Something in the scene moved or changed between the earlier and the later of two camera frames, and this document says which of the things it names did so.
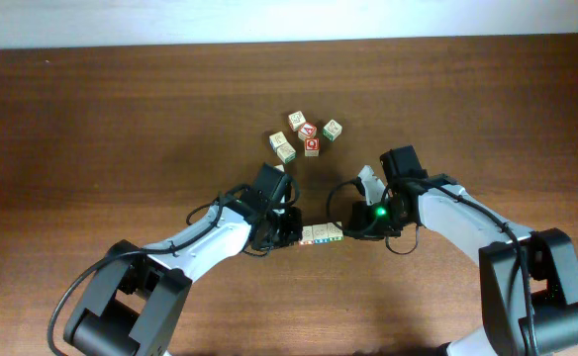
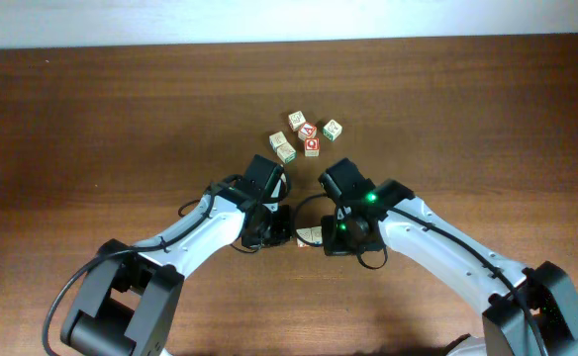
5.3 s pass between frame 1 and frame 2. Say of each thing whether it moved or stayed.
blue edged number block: stayed
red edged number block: stayed
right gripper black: moved
